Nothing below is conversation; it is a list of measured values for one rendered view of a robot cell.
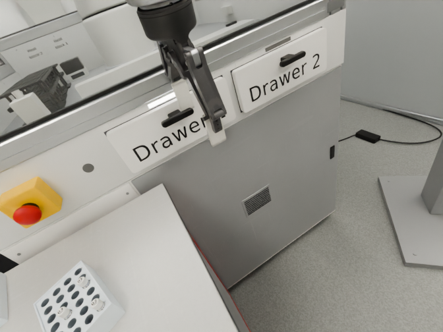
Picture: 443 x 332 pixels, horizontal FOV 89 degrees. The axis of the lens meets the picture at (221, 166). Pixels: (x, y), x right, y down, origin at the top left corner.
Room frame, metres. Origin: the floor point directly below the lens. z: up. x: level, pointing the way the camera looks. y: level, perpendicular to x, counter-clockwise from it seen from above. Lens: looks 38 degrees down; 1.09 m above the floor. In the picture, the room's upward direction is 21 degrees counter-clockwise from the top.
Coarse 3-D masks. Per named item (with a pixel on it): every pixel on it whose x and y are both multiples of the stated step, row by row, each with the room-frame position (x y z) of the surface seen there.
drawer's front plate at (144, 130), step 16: (224, 80) 0.52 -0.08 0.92; (192, 96) 0.50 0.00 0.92; (224, 96) 0.52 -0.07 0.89; (160, 112) 0.48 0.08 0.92; (128, 128) 0.46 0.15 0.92; (144, 128) 0.47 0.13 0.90; (160, 128) 0.47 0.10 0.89; (176, 128) 0.48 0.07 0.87; (192, 128) 0.49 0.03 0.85; (112, 144) 0.45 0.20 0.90; (128, 144) 0.45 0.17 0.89; (144, 144) 0.46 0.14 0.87; (160, 144) 0.47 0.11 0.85; (176, 144) 0.48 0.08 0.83; (128, 160) 0.45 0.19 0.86; (144, 160) 0.46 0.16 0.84
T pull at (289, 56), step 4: (300, 52) 0.55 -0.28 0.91; (304, 52) 0.54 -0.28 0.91; (284, 56) 0.56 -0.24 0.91; (288, 56) 0.55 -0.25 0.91; (292, 56) 0.54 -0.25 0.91; (296, 56) 0.54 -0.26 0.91; (300, 56) 0.54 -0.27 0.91; (304, 56) 0.54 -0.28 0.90; (284, 60) 0.53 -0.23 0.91; (288, 60) 0.53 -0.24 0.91; (292, 60) 0.53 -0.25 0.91; (296, 60) 0.54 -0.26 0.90; (280, 64) 0.53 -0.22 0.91; (284, 64) 0.53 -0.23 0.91; (288, 64) 0.53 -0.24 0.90
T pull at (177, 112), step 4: (188, 108) 0.47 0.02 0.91; (172, 112) 0.48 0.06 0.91; (176, 112) 0.47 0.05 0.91; (180, 112) 0.46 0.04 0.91; (184, 112) 0.46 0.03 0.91; (188, 112) 0.46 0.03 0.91; (192, 112) 0.46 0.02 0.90; (168, 116) 0.47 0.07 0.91; (172, 116) 0.46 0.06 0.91; (176, 116) 0.45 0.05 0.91; (180, 116) 0.45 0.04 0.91; (184, 116) 0.45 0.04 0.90; (188, 116) 0.46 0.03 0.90; (164, 120) 0.45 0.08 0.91; (168, 120) 0.45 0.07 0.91; (172, 120) 0.45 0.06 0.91; (176, 120) 0.45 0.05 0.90; (180, 120) 0.45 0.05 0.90; (164, 124) 0.44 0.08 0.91; (168, 124) 0.44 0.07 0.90
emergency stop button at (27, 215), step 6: (18, 210) 0.35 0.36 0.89; (24, 210) 0.35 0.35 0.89; (30, 210) 0.35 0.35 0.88; (36, 210) 0.35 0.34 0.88; (18, 216) 0.34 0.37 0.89; (24, 216) 0.34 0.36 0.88; (30, 216) 0.34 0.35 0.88; (36, 216) 0.35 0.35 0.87; (18, 222) 0.34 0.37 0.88; (24, 222) 0.34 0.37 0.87; (30, 222) 0.34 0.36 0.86; (36, 222) 0.35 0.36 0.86
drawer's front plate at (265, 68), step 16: (320, 32) 0.60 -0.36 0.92; (288, 48) 0.57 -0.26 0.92; (304, 48) 0.59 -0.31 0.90; (320, 48) 0.60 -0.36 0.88; (256, 64) 0.55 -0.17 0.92; (272, 64) 0.56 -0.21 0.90; (320, 64) 0.60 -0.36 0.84; (240, 80) 0.53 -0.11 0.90; (256, 80) 0.55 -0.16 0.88; (304, 80) 0.59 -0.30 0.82; (240, 96) 0.53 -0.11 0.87; (256, 96) 0.54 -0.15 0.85; (272, 96) 0.56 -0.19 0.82
